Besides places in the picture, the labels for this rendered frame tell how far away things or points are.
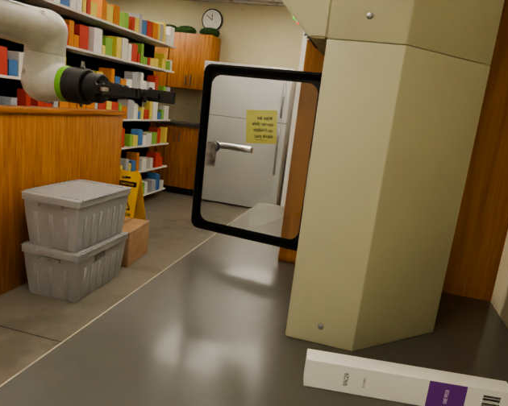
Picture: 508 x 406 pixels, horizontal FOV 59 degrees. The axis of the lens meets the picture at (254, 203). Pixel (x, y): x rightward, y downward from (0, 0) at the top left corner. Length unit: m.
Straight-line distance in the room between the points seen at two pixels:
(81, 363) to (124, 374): 0.06
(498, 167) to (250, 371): 0.69
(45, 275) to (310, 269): 2.49
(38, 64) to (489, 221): 1.15
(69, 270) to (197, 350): 2.29
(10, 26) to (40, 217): 1.88
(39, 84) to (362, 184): 0.91
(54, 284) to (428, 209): 2.58
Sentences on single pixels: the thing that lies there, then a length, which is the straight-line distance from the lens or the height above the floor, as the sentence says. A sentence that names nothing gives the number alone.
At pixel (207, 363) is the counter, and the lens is 0.68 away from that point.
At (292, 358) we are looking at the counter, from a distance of 0.72.
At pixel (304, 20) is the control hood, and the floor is 1.43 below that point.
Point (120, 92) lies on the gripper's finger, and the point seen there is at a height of 1.30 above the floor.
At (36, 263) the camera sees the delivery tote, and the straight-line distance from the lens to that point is 3.09.
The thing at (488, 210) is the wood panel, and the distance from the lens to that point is 1.10.
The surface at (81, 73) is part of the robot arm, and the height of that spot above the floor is 1.33.
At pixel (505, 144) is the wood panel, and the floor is 1.29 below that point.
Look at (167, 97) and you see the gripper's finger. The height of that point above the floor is 1.30.
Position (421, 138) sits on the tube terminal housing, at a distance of 0.74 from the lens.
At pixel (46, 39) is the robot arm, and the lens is 1.33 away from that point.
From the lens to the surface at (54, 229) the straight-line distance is 2.95.
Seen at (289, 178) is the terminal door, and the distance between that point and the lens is 1.03.
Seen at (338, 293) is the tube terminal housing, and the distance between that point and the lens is 0.74.
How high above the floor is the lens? 1.30
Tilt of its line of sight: 12 degrees down
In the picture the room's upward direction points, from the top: 7 degrees clockwise
